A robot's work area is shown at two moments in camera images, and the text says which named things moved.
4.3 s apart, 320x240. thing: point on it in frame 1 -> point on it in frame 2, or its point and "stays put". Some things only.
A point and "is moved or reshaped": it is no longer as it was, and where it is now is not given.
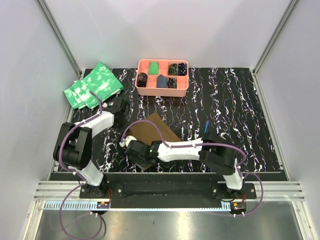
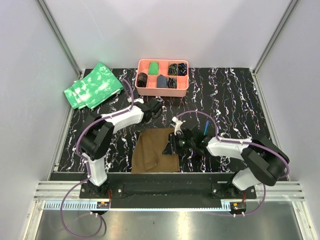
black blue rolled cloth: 182,69 stays put
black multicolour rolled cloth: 172,69 stays put
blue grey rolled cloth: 161,81 stays put
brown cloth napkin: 147,132 is moved or reshaped
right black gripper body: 140,162 -> 180,142
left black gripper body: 122,121 -> 149,122
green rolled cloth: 153,68 stays put
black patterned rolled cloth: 171,83 stays put
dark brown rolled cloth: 142,79 stays put
